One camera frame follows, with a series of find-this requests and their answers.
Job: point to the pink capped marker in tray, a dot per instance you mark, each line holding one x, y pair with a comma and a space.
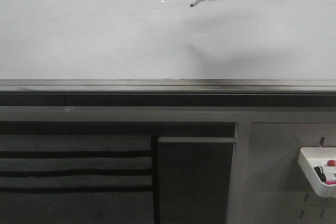
332, 182

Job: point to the white plastic marker tray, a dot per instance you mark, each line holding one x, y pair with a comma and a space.
310, 157

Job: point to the grey fabric pocket organizer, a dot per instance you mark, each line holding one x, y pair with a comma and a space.
78, 179

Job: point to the dark grey cabinet panel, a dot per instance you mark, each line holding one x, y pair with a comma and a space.
194, 178

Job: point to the grey aluminium whiteboard ledge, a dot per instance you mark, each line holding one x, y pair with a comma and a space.
175, 86

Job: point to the red capped marker in tray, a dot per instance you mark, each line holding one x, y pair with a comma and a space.
331, 163

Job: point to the white glossy whiteboard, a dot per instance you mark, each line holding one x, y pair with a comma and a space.
168, 39

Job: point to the grey slotted pegboard panel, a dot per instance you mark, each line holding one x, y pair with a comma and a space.
273, 188

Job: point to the grey metal frame beam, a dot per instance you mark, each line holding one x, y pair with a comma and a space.
168, 114

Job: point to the black capped marker in tray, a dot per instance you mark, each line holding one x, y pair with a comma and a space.
325, 173

